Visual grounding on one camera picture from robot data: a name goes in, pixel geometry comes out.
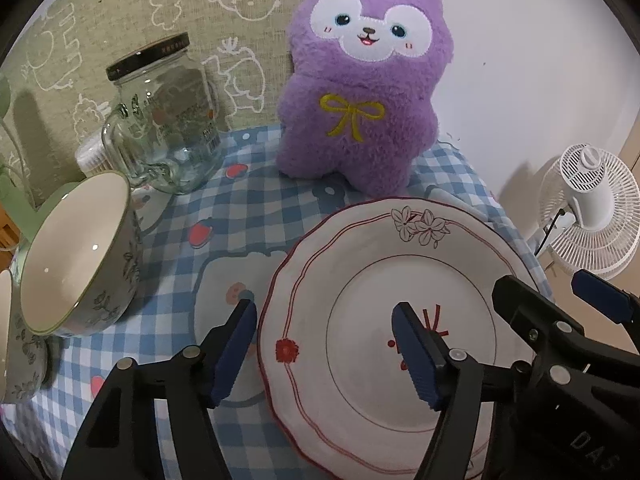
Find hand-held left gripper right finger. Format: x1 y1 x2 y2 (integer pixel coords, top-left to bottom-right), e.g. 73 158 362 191
391 301 533 480

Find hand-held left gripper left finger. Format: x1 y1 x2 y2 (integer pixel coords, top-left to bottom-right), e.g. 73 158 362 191
60 299 258 480

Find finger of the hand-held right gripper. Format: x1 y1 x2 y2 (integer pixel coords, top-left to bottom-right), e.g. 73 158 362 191
491 275 587 357
571 269 640 331

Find white plate with red pattern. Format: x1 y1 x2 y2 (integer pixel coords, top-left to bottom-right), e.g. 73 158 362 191
256 196 543 480

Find floral ceramic bowl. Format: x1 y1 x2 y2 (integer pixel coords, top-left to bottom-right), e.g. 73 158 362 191
0 270 48 403
20 171 143 337

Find white floor fan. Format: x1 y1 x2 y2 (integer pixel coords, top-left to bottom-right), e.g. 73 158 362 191
537 144 640 281

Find blue checked tablecloth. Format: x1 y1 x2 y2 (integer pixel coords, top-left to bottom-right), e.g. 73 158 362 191
0 125 556 480

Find beige door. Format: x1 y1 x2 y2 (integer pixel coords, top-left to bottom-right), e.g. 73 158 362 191
617 105 640 171

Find purple plush toy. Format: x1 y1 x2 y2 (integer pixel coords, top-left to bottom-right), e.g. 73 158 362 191
276 0 456 196

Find glass jar with dark lid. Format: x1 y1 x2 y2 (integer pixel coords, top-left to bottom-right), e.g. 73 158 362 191
101 32 223 195

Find cotton swab container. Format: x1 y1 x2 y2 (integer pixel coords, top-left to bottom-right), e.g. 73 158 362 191
75 135 113 178

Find green desk fan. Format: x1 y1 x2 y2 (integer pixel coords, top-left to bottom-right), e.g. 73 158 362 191
0 74 48 241

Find green patterned mat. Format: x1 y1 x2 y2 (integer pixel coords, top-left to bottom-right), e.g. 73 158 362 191
0 0 321 206

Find black fan power cable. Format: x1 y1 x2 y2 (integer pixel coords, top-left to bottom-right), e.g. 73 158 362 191
534 207 568 256

